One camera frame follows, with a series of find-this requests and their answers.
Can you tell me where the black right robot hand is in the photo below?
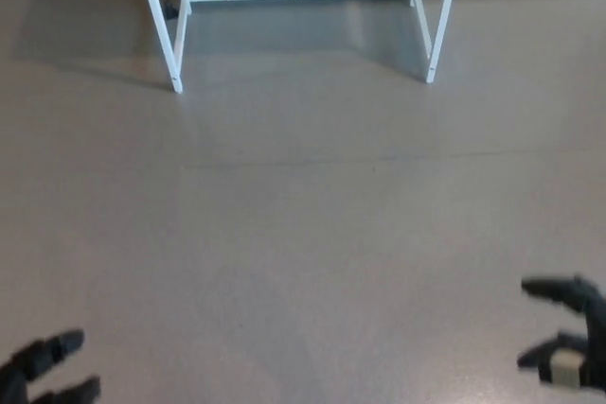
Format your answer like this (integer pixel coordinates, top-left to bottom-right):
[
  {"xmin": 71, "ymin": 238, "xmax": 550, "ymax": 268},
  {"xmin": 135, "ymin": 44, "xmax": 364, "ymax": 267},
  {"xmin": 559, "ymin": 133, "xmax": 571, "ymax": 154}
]
[{"xmin": 516, "ymin": 273, "xmax": 606, "ymax": 395}]

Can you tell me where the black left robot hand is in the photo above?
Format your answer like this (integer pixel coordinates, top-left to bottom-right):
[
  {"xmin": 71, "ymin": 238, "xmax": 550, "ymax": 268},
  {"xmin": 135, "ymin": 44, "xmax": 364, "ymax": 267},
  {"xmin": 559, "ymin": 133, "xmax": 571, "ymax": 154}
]
[{"xmin": 0, "ymin": 327, "xmax": 101, "ymax": 404}]

